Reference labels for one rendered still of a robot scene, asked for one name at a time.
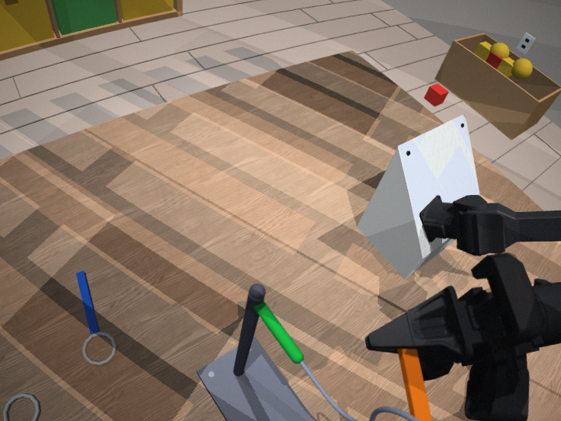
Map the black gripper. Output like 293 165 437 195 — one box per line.
364 253 548 381

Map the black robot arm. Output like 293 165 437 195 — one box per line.
419 195 561 421

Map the orange handle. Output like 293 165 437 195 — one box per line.
398 349 432 421

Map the grey ring with blue handle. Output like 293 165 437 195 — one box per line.
3 393 40 421
76 270 117 366

